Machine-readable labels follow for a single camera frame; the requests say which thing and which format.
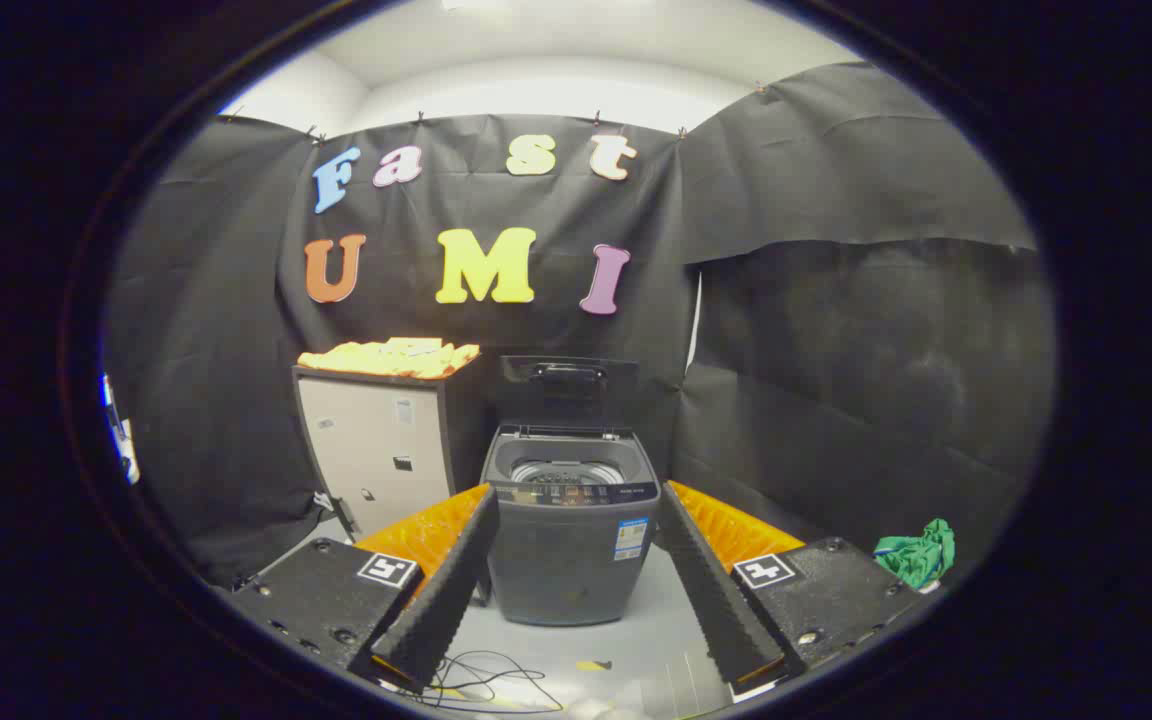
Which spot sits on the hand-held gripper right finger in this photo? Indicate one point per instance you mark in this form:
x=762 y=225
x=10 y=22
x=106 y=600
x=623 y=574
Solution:
x=711 y=590

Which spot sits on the white and blue equipment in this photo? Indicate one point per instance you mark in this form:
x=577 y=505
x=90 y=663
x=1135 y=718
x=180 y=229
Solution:
x=121 y=440

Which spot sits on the grey cabinet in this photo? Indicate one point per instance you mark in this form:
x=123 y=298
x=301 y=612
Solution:
x=376 y=450

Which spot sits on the dark washing machine lid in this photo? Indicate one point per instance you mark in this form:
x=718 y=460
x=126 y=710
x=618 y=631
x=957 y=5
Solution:
x=568 y=395

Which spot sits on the grey washing machine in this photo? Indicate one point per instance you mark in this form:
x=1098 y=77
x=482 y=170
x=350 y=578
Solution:
x=566 y=560

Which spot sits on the orange polo shirt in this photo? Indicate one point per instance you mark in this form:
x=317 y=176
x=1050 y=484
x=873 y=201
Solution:
x=386 y=358

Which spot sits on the yellow tape piece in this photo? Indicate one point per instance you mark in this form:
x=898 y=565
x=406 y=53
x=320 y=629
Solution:
x=594 y=665

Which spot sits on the green cloth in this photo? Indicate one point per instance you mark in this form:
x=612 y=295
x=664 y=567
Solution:
x=921 y=555

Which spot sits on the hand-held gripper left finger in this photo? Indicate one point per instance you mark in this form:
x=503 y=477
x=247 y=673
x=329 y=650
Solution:
x=446 y=590

